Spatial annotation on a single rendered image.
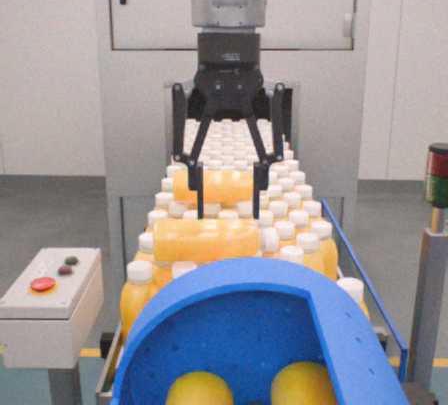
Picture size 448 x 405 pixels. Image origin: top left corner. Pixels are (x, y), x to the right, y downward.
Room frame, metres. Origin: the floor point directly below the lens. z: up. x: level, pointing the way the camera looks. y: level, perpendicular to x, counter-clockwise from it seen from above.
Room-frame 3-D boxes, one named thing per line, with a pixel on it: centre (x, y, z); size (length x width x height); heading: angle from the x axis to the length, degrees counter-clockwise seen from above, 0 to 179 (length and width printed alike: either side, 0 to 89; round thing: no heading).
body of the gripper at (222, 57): (0.67, -0.01, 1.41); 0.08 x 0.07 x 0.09; 90
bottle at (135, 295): (0.79, 0.13, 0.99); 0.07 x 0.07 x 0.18
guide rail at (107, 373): (1.43, 0.17, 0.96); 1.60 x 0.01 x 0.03; 0
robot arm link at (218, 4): (0.67, -0.01, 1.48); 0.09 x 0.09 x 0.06
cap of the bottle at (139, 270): (0.79, 0.13, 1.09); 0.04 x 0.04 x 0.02
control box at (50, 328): (0.75, 0.26, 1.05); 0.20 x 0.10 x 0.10; 0
